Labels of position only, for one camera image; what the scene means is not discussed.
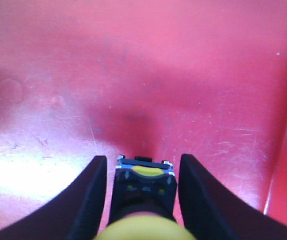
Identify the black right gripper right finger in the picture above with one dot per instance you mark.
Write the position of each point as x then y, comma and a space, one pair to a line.
212, 212

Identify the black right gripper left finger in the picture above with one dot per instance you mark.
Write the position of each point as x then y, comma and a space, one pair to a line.
74, 214

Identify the yellow mushroom push button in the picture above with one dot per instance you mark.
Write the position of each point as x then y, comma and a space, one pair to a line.
142, 202

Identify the red plastic tray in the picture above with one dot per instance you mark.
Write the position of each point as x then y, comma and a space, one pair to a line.
155, 78

